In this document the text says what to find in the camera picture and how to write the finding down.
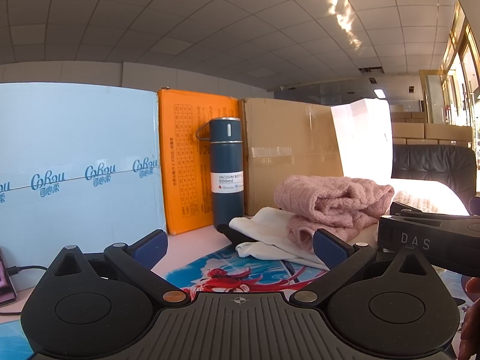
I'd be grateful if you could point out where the person's right hand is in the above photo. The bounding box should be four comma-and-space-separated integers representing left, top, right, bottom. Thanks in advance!
458, 275, 480, 360

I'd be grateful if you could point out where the dark blue vacuum bottle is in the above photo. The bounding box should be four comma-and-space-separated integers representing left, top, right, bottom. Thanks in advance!
196, 117, 244, 233

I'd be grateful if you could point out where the gold door frame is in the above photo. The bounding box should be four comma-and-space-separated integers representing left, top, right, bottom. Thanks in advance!
418, 0, 480, 124

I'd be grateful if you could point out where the white textured cloth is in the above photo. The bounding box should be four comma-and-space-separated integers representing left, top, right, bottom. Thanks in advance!
392, 179, 471, 216

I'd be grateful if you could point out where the white paper bag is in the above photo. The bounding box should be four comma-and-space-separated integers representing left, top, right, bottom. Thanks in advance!
330, 98, 394, 181

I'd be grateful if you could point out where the light blue carton box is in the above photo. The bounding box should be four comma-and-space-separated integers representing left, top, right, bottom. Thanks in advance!
0, 82, 168, 271

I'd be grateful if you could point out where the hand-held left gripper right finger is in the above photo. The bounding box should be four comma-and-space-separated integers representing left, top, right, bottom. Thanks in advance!
289, 229, 436, 306

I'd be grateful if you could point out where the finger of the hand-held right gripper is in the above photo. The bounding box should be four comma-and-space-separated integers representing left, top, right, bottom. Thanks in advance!
390, 202, 480, 226

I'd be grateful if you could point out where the white garment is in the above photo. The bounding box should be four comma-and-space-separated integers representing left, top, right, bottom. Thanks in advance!
229, 207, 331, 271

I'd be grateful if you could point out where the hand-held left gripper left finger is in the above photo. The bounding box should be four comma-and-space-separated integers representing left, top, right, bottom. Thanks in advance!
47, 230, 190, 305

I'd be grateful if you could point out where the black cable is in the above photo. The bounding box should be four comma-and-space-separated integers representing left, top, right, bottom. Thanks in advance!
0, 265, 49, 316

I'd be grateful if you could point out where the brown cardboard box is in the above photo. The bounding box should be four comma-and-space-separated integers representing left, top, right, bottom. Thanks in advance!
238, 97, 344, 216

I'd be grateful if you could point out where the black leather chair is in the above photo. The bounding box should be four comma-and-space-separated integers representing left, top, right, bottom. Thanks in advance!
392, 145, 478, 196

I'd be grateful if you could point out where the black cloth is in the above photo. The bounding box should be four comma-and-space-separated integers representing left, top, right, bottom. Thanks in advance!
217, 224, 256, 245

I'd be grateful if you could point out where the pink knitted sweater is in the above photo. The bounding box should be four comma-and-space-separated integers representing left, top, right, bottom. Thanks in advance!
274, 185, 395, 254

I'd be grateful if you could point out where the stack of cardboard boxes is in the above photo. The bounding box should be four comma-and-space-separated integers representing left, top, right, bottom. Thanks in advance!
390, 105, 473, 147

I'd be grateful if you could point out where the printed desk mat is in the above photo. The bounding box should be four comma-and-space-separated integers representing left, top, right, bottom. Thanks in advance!
0, 244, 473, 360

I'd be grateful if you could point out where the orange flat box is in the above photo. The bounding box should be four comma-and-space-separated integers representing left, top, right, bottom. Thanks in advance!
157, 88, 241, 236

